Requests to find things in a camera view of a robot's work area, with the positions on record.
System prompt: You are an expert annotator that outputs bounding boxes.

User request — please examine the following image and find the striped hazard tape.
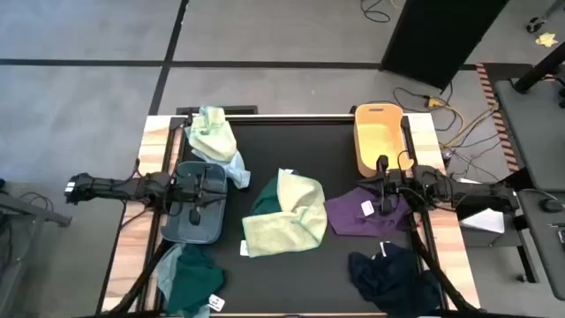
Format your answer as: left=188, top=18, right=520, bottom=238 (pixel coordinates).
left=475, top=63, right=522, bottom=173

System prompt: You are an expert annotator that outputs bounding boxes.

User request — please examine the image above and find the black partition panel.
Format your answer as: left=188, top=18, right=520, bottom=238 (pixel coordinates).
left=380, top=0, right=511, bottom=92

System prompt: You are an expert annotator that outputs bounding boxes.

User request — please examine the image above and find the grey metal stand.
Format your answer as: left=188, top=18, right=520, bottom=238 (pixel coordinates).
left=0, top=178, right=74, bottom=310

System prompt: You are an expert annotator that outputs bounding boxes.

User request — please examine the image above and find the dark green towel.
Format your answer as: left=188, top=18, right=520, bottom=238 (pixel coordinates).
left=249, top=170, right=301, bottom=217
left=166, top=244, right=227, bottom=315

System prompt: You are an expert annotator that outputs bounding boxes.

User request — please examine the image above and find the small black floor object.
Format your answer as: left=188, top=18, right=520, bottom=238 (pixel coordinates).
left=525, top=16, right=547, bottom=34

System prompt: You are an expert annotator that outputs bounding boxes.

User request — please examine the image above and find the light green towel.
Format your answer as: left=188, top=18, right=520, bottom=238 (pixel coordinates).
left=240, top=167, right=328, bottom=259
left=184, top=105, right=238, bottom=163

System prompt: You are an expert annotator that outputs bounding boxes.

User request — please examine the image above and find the yellow plastic basket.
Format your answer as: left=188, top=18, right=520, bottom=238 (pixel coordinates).
left=352, top=103, right=415, bottom=178

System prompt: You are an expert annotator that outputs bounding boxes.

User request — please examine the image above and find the black computer mouse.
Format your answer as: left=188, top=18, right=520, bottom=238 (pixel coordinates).
left=540, top=198, right=565, bottom=214

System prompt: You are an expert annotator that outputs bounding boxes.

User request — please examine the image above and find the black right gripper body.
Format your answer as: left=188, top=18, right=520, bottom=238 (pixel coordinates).
left=374, top=154, right=416, bottom=216

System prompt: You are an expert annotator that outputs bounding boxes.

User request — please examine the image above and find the black metal bar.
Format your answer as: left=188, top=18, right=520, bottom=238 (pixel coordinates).
left=176, top=104, right=259, bottom=117

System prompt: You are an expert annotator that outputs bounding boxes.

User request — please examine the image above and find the blue-grey plastic basket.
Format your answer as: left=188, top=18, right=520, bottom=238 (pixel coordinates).
left=161, top=161, right=229, bottom=245

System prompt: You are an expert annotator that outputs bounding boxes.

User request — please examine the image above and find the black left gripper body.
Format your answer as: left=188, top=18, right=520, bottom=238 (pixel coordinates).
left=173, top=163, right=207, bottom=227

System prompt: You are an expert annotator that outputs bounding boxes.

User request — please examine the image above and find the light blue towel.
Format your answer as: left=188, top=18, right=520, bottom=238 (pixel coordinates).
left=190, top=148, right=252, bottom=190

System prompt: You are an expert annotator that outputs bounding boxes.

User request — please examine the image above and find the navy blue towel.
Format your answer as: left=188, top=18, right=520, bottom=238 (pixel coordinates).
left=348, top=241, right=442, bottom=315

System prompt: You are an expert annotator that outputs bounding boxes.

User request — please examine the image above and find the white paper sheet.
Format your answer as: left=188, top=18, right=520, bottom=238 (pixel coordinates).
left=458, top=207, right=506, bottom=235

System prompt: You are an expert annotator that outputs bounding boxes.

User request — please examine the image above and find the black floor cable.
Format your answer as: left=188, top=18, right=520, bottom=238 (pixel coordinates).
left=359, top=0, right=393, bottom=24
left=391, top=83, right=456, bottom=117

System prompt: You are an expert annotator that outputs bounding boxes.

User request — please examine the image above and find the black metal frame strut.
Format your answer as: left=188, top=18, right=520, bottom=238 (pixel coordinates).
left=408, top=215, right=480, bottom=313
left=108, top=240, right=171, bottom=315

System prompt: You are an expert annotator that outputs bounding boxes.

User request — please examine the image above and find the purple towel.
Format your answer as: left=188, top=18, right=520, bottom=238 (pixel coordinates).
left=324, top=186, right=414, bottom=238

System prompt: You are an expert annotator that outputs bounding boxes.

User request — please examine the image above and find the black pole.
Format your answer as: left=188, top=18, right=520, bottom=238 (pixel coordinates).
left=511, top=42, right=565, bottom=95

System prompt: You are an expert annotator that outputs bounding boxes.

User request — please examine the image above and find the black desk top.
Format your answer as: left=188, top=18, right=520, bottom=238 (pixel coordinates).
left=493, top=65, right=565, bottom=192
left=516, top=188, right=565, bottom=301

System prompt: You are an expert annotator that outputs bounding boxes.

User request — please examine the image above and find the pale teal towel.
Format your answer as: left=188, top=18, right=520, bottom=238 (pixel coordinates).
left=156, top=242, right=212, bottom=318

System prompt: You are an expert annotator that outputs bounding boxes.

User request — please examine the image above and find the yellow floor cable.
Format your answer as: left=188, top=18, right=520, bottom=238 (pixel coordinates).
left=426, top=96, right=499, bottom=150

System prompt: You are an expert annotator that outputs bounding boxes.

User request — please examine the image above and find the yellow star-shaped object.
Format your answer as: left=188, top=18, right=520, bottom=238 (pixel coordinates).
left=534, top=32, right=560, bottom=49

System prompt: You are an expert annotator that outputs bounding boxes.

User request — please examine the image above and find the black table mat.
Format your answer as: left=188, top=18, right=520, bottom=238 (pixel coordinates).
left=175, top=117, right=419, bottom=314

